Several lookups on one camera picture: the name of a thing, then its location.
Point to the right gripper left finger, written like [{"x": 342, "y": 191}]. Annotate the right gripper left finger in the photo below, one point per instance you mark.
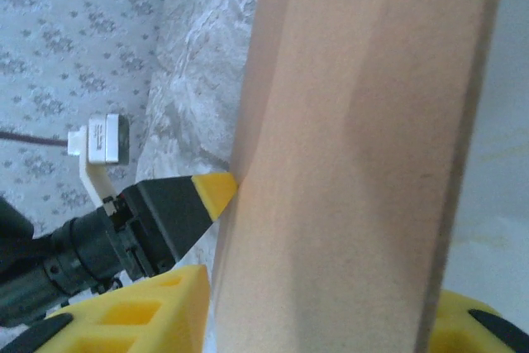
[{"x": 136, "y": 320}]

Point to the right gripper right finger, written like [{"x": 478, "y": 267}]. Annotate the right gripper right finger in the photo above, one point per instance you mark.
[{"x": 475, "y": 332}]

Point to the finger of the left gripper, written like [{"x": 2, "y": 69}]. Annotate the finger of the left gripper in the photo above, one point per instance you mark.
[{"x": 182, "y": 208}]

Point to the white wooden picture frame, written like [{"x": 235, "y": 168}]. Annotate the white wooden picture frame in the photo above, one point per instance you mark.
[{"x": 351, "y": 163}]

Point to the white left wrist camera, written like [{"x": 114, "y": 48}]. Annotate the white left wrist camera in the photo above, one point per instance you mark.
[{"x": 105, "y": 138}]

